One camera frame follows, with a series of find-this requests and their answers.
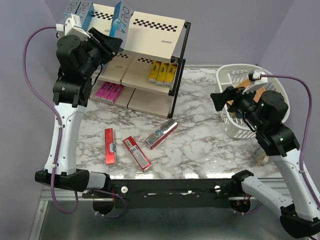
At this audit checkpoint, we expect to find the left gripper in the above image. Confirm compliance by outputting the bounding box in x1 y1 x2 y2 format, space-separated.
79 26 123 79

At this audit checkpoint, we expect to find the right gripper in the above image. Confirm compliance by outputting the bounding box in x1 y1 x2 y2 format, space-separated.
210 82 265 131

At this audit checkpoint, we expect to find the blue metallic toothpaste box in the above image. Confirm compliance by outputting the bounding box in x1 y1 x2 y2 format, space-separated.
109 0 133 50

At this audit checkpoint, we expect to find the pink toothpaste box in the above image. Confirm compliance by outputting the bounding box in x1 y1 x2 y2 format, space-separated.
95 81 111 99
100 83 118 102
106 84 125 104

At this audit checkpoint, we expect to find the silver blue R&O box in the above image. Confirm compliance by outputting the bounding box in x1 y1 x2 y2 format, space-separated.
76 0 95 31

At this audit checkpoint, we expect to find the pink toothpaste box back side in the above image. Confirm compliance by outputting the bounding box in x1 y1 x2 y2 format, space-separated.
106 84 125 104

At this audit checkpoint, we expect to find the yellow toothpaste box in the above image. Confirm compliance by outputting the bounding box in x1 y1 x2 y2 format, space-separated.
155 62 170 86
163 63 178 87
148 61 163 86

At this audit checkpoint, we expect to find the red R&O toothpaste box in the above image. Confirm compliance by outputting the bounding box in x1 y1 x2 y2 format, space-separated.
104 128 117 165

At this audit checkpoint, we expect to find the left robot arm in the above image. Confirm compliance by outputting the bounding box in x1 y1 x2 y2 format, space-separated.
34 27 123 198

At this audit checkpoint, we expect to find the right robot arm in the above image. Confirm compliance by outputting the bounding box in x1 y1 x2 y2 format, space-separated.
210 86 320 239

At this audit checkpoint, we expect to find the beige three-tier shelf rack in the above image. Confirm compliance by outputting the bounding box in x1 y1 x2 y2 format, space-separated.
86 3 191 118

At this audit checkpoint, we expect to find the white plastic dish basket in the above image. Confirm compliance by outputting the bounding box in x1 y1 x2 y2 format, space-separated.
215 64 290 139

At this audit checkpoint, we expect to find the woven wicker fan tray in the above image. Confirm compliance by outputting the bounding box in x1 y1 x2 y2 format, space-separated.
227 78 266 106

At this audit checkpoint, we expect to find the silver red R&O box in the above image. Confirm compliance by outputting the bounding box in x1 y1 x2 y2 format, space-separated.
144 118 178 150

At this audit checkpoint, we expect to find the red toothpaste box barcode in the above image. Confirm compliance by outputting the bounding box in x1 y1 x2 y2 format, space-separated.
123 136 152 172

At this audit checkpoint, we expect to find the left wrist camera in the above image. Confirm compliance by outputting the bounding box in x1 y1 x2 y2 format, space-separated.
55 13 90 41

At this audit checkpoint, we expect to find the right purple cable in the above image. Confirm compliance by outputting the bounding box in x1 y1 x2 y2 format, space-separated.
258 73 320 238

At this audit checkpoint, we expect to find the purple cable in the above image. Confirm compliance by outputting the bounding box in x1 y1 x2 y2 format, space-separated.
22 24 127 218
258 73 320 238

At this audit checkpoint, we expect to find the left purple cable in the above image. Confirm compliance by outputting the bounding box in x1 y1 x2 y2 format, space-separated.
22 24 127 218

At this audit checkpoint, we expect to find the black mounting rail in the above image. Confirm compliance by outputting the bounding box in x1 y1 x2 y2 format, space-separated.
82 178 261 211

